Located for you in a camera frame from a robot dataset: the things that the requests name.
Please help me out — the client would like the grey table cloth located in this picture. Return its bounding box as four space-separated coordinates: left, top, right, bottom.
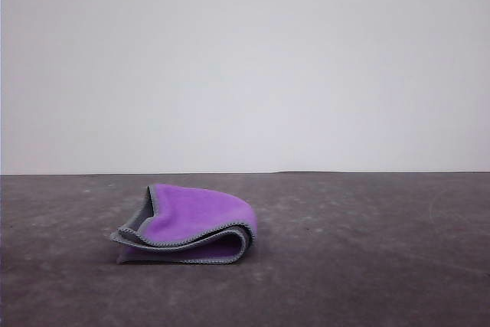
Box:
0 171 490 327

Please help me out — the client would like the purple towel with grey hem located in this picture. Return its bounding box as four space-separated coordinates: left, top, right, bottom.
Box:
109 183 258 266

